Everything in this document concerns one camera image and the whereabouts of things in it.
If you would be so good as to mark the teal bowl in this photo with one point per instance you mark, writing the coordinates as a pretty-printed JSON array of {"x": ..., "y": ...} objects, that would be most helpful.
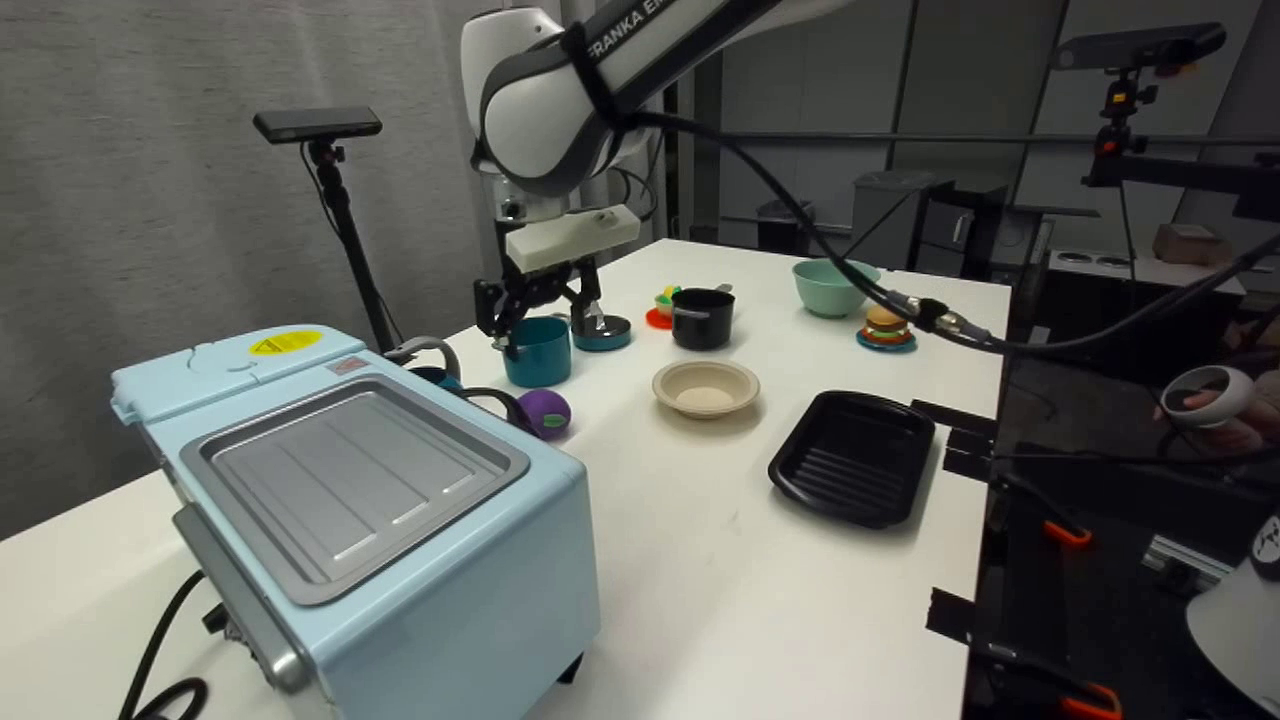
[{"x": 827, "y": 290}]

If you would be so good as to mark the white rounded device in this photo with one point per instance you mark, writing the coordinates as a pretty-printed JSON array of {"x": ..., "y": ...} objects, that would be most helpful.
[{"x": 1241, "y": 625}]

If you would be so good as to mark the light blue toaster oven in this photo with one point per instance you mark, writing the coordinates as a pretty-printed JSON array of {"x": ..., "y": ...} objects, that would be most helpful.
[{"x": 403, "y": 561}]

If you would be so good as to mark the black baking tray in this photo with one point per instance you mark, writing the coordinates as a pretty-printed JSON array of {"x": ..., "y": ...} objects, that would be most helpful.
[{"x": 852, "y": 461}]

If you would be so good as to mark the orange clamp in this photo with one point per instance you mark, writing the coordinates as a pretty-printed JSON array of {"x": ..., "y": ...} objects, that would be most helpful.
[
  {"x": 1069, "y": 534},
  {"x": 1089, "y": 700}
]

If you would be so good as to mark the black camera clamp arm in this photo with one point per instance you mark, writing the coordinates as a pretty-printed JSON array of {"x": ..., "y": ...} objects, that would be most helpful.
[{"x": 1172, "y": 170}]

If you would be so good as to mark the purple plush toy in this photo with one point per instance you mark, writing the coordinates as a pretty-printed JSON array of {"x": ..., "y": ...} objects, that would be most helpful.
[{"x": 547, "y": 413}]

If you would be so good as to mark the black camera on tripod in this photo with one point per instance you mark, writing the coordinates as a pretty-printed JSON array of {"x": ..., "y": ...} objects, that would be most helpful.
[{"x": 317, "y": 124}]

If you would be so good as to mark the black tripod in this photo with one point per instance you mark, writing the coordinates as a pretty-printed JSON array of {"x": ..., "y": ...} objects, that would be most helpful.
[{"x": 351, "y": 246}]

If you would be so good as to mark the beige plate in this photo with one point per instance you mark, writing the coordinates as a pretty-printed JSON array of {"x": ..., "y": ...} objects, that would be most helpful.
[{"x": 706, "y": 391}]

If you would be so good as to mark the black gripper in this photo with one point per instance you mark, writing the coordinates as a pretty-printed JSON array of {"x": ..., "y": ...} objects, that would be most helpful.
[{"x": 541, "y": 278}]

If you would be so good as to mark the green yellow plush toy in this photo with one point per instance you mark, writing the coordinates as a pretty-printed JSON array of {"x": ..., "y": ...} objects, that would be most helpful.
[{"x": 665, "y": 299}]

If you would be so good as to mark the teal toy pot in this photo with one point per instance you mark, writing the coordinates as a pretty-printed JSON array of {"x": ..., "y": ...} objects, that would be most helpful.
[{"x": 537, "y": 359}]

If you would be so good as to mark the toy burger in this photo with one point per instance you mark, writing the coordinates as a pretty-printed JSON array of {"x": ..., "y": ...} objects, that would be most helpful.
[{"x": 887, "y": 324}]

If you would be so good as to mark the white VR controller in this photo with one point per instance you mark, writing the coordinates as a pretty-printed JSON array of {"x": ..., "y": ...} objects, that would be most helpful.
[{"x": 1201, "y": 396}]

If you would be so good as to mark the black camera on clamp arm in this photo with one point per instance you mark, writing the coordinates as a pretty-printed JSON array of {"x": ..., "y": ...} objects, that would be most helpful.
[{"x": 1140, "y": 44}]

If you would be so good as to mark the red toy piece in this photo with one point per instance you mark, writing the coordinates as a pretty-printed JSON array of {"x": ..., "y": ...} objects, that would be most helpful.
[{"x": 659, "y": 320}]

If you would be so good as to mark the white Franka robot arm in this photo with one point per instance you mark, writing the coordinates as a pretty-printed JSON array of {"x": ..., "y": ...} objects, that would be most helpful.
[{"x": 560, "y": 94}]

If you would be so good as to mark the person's hand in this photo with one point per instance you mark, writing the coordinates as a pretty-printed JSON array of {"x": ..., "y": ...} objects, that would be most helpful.
[{"x": 1253, "y": 432}]

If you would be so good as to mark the grey background cabinet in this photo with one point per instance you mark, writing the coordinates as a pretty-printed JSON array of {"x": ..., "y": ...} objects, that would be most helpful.
[{"x": 887, "y": 213}]

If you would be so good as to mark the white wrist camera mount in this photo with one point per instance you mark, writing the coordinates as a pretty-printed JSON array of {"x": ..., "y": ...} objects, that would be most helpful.
[{"x": 572, "y": 237}]

